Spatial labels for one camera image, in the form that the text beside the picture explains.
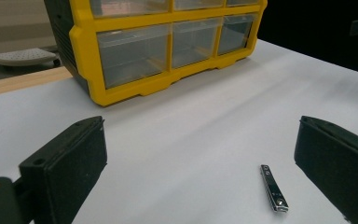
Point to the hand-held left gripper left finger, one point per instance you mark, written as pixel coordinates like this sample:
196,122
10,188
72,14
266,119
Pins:
65,168

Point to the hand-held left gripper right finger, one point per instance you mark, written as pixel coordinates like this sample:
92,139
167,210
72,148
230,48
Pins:
338,168

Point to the silver nail clipper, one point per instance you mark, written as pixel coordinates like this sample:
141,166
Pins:
273,189

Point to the yellow drawer organizer cabinet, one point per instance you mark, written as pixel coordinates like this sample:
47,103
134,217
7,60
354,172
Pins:
85,59

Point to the grey perforated stool seat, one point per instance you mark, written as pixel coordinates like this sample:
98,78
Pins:
21,57

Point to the clear plastic drawer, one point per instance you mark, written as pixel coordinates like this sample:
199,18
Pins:
197,3
130,56
234,34
127,7
240,2
194,42

